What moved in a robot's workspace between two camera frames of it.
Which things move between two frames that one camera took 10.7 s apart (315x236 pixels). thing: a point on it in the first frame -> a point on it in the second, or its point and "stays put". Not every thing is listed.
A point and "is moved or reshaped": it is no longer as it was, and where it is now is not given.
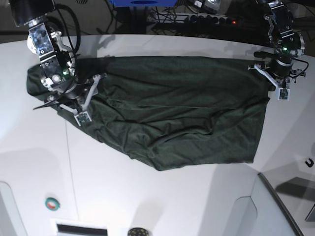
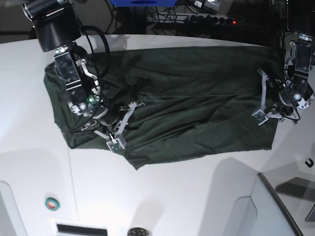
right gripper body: [281, 66] -> [286, 97]
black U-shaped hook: [311, 162] stays put
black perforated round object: [138, 231] stays put
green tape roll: [52, 204] stays put
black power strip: [200, 19] stays put
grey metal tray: [297, 190] stays put
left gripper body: [75, 91] -> [110, 113]
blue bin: [144, 3] stays put
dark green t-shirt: [166, 112] is moved or reshaped
